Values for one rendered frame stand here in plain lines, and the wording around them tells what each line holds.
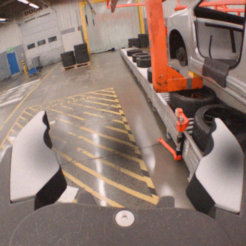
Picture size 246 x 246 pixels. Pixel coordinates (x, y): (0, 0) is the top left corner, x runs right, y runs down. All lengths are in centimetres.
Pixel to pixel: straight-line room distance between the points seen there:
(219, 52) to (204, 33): 34
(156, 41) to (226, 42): 108
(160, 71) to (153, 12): 71
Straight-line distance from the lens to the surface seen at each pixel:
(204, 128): 143
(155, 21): 186
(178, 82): 206
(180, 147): 161
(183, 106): 195
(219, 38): 237
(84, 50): 761
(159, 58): 189
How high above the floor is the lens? 129
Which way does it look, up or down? 32 degrees down
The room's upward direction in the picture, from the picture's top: 8 degrees counter-clockwise
